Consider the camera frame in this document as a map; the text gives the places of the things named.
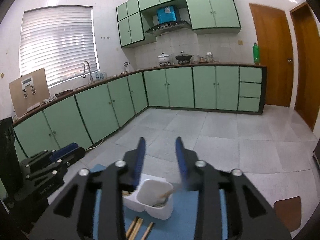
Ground green plastic bottle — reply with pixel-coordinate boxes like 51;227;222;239
253;43;260;65

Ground window blind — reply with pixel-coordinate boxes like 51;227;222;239
19;5;100;87

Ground wooden spoon in holder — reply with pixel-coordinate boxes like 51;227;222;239
152;184;183;207

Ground range hood blue film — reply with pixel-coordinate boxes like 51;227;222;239
142;5;191;36

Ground wooden door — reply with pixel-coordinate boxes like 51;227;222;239
249;3;293;107
290;2;319;129

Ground black wok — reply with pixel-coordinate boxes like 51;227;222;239
175;51;192;64

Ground white twin utensil holder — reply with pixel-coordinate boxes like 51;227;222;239
123;174;174;220

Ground green lower kitchen cabinets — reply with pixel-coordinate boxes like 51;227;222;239
14;64;267;157

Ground wooden chopstick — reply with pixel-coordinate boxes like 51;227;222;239
141;222;154;240
125;217;139;239
128;218;143;240

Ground blue table mat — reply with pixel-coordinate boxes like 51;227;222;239
93;174;228;239

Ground brown wooden stool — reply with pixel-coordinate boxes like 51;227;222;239
273;196;302;232

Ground cardboard box with printing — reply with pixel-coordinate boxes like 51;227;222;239
9;68;50;118

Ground chrome sink faucet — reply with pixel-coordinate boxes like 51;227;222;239
82;60;94;83

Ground green kitchen cabinets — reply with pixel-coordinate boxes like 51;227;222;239
14;64;267;157
116;0;241;48

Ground green upper kitchen cabinets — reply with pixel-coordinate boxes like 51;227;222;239
116;0;241;48

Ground white cooking pot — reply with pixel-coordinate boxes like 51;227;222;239
157;53;171;66

